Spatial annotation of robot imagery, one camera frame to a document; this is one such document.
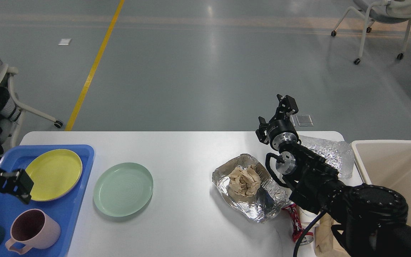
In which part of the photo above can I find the crumpled aluminium foil tray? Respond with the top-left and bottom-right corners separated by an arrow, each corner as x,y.
212,153 -> 293,223

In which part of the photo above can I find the mint green plate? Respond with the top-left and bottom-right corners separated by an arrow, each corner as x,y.
93,162 -> 154,217

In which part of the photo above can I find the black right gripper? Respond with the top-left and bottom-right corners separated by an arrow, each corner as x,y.
255,94 -> 299,150

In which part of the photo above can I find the crumpled clear plastic container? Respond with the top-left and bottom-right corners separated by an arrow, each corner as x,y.
300,135 -> 355,179

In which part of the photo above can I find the red snack wrapper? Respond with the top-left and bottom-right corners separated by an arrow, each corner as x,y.
281,203 -> 305,242

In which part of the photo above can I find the pink mug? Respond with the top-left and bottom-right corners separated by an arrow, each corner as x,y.
5,209 -> 61,255

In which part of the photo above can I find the blue plastic tray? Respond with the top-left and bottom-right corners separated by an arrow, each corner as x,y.
0,145 -> 95,257

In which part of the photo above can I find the crumpled brown paper ball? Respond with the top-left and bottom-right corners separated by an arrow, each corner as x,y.
228,165 -> 261,197

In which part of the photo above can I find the brown paper bag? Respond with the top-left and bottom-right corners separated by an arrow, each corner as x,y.
314,214 -> 349,257

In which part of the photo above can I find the beige plastic bin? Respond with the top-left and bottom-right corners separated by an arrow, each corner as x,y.
351,140 -> 411,226

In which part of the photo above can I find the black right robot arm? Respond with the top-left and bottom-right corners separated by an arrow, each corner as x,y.
255,94 -> 411,257

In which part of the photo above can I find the grey office chair right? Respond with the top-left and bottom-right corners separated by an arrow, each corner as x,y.
331,0 -> 411,65

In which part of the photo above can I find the yellow plate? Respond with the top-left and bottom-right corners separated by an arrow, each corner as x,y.
25,148 -> 83,202

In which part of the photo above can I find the white paper cup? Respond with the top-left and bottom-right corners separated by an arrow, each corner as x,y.
296,206 -> 319,246

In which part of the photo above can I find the white office chair left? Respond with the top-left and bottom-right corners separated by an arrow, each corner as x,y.
0,63 -> 64,148

